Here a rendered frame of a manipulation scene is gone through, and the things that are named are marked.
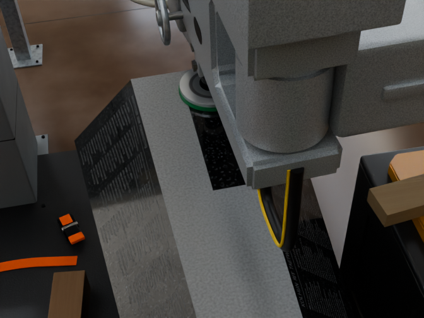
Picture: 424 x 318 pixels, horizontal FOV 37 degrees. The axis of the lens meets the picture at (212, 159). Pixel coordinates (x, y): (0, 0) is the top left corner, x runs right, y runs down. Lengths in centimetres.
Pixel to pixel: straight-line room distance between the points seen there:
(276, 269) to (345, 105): 53
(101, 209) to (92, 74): 167
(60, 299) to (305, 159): 138
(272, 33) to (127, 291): 99
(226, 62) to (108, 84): 208
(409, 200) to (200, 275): 59
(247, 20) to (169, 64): 263
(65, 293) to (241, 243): 97
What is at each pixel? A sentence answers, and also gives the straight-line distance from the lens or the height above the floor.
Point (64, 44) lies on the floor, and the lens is 383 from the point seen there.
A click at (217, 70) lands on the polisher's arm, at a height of 124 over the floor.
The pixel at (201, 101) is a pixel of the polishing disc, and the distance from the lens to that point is 199.
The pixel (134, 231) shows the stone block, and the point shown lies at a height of 71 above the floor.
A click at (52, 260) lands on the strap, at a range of 268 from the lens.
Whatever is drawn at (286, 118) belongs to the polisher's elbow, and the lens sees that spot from 118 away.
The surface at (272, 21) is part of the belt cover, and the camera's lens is 94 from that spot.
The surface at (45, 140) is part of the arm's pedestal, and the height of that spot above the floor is 1.
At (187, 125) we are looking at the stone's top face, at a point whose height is 80.
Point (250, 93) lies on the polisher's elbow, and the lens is 117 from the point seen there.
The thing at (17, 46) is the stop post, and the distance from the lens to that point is 371.
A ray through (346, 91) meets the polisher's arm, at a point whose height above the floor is 136.
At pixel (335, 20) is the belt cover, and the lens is 98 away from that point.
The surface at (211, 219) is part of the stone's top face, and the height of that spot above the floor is 80.
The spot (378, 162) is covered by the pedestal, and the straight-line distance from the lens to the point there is 196.
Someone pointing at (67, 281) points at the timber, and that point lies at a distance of 246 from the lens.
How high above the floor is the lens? 211
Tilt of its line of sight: 45 degrees down
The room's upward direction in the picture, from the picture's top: 3 degrees counter-clockwise
